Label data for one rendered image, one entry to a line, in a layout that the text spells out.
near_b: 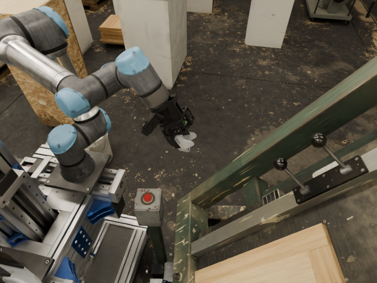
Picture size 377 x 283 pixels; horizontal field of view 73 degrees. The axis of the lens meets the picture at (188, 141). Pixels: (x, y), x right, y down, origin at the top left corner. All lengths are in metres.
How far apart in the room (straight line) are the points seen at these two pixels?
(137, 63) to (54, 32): 0.45
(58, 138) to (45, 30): 0.39
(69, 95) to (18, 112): 2.98
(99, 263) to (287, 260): 1.38
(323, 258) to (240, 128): 2.26
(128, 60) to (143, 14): 2.36
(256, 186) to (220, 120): 1.97
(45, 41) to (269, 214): 0.92
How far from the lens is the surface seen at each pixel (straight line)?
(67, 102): 0.67
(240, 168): 1.03
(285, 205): 0.83
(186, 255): 1.15
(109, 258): 1.94
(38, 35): 1.01
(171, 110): 0.71
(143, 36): 3.10
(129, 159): 2.61
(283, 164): 0.74
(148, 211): 1.22
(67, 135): 1.11
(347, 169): 0.74
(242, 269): 0.93
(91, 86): 0.70
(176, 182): 2.38
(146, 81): 0.66
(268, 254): 0.87
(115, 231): 2.00
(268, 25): 4.42
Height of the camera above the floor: 1.99
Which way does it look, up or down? 47 degrees down
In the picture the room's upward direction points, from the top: straight up
